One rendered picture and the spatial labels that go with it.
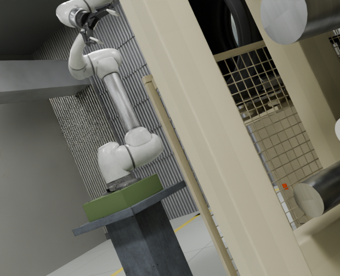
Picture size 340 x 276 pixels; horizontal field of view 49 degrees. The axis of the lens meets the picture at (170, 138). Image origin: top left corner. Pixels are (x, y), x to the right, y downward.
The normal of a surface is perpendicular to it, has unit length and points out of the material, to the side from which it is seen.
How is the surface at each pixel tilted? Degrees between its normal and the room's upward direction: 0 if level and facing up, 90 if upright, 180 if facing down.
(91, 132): 90
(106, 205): 90
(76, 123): 90
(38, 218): 90
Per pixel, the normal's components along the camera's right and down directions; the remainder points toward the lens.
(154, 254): 0.73, -0.36
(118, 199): -0.55, 0.18
